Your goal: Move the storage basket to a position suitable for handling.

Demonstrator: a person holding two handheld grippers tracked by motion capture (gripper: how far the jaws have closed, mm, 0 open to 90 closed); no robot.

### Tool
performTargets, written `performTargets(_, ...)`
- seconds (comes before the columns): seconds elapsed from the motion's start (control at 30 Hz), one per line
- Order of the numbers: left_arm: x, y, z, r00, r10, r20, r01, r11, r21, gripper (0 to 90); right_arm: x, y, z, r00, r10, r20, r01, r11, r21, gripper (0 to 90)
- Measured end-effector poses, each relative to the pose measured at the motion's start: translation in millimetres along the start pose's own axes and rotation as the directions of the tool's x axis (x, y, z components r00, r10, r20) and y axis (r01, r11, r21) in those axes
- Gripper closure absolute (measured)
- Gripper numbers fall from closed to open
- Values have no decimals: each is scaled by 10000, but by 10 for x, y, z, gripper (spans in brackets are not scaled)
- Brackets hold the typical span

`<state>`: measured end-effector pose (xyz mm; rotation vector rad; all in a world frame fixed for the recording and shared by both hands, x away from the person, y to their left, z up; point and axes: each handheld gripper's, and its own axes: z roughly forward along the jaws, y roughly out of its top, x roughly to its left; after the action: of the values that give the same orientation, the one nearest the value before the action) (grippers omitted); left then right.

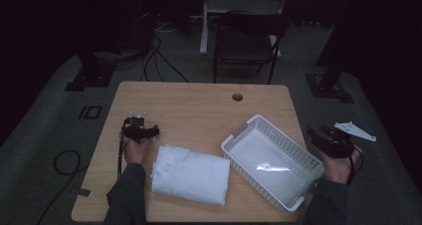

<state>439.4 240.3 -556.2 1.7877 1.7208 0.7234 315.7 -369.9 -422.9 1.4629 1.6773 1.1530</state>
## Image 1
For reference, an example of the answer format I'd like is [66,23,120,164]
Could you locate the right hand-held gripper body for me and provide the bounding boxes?
[318,120,378,159]

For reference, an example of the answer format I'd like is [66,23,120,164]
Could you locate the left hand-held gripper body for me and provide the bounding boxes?
[120,111,151,144]

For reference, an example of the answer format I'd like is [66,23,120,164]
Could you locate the white plastic basket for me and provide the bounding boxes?
[220,113,325,214]

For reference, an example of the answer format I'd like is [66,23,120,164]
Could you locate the white cloth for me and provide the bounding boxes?
[149,143,232,207]

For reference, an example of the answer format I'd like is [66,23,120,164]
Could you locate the person's left hand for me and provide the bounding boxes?
[122,136,151,166]

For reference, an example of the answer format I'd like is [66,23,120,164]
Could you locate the person's right hand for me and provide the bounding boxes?
[318,145,363,186]

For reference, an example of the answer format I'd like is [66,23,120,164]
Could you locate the black stand base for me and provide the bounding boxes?
[64,51,117,93]
[305,51,355,105]

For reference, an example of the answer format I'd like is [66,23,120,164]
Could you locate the black folding chair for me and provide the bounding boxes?
[212,10,291,86]

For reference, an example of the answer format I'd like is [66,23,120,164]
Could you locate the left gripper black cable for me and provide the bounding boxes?
[115,131,129,181]

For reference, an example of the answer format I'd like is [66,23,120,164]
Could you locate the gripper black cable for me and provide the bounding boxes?
[345,144,364,186]
[115,131,129,181]

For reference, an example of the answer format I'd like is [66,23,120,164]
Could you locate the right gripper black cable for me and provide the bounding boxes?
[345,144,364,186]

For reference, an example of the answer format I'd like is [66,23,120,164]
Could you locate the black floor cables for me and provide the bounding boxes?
[140,19,191,84]

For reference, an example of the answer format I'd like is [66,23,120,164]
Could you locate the black looped floor cable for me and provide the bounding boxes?
[35,148,90,225]

